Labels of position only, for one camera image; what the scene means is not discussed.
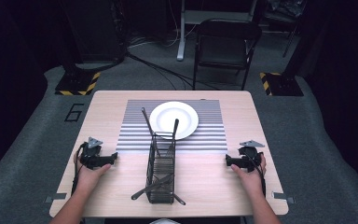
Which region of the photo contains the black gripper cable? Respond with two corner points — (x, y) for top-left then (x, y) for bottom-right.
(249, 152), (267, 198)
(71, 142), (88, 196)

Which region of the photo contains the black wire cutlery caddy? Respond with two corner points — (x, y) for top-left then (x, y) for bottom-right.
(145, 131), (177, 205)

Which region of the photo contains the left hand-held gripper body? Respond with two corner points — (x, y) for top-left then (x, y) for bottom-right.
(79, 136), (106, 171)

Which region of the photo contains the steel fork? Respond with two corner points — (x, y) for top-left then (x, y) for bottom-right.
(166, 118), (180, 157)

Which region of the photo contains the person's right hand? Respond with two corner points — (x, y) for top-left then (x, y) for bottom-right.
(230, 153), (268, 192)

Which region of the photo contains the grey metal table bracket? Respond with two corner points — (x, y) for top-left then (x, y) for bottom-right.
(45, 192), (68, 203)
(271, 190), (296, 205)

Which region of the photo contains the steel table knife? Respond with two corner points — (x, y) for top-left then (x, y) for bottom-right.
(131, 174), (173, 201)

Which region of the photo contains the white round plate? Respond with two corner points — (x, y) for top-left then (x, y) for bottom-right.
(148, 101), (200, 141)

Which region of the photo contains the dark curtain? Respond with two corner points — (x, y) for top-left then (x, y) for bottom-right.
(0, 0), (49, 186)
(304, 0), (358, 206)

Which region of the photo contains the black floor cable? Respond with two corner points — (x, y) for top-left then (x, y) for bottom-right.
(125, 52), (220, 91)

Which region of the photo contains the black folding chair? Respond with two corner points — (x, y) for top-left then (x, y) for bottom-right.
(193, 18), (263, 91)

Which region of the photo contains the grey striped placemat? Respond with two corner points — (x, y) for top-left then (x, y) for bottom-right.
(116, 99), (228, 153)

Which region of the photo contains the white desk frame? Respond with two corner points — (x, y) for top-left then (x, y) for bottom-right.
(176, 0), (259, 62)

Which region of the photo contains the person's left hand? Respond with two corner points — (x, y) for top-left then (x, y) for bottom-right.
(74, 153), (112, 190)

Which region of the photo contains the black cabinet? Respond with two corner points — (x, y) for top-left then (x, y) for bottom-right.
(71, 0), (129, 64)

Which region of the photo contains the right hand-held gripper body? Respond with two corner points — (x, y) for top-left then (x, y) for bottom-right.
(238, 139), (266, 173)

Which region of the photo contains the steel cutlery piece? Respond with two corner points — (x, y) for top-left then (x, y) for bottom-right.
(155, 178), (186, 206)

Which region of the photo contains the metal utensil handle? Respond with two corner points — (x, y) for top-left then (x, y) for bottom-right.
(141, 106), (162, 157)

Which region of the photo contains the white rounded object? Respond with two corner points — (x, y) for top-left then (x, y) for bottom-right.
(149, 217), (180, 224)

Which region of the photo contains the black stand with striped base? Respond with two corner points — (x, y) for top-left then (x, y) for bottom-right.
(54, 0), (102, 96)
(259, 0), (324, 97)

